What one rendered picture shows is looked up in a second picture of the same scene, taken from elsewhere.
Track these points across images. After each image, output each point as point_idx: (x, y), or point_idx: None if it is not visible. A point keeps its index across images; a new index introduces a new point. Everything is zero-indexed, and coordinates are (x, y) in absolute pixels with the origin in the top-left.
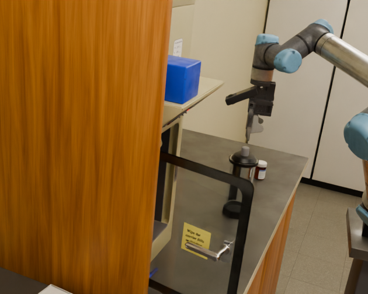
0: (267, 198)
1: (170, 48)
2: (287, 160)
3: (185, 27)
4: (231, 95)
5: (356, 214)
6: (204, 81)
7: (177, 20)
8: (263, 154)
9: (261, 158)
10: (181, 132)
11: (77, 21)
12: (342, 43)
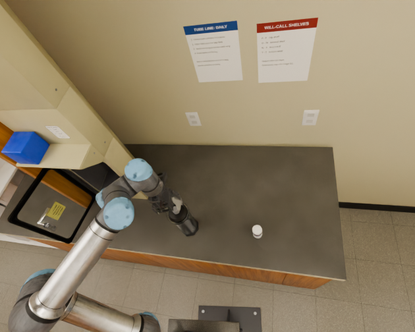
0: (221, 246)
1: (43, 128)
2: (320, 255)
3: (54, 120)
4: (157, 174)
5: (225, 329)
6: (72, 158)
7: (35, 116)
8: (318, 230)
9: (305, 229)
10: (113, 166)
11: None
12: (79, 241)
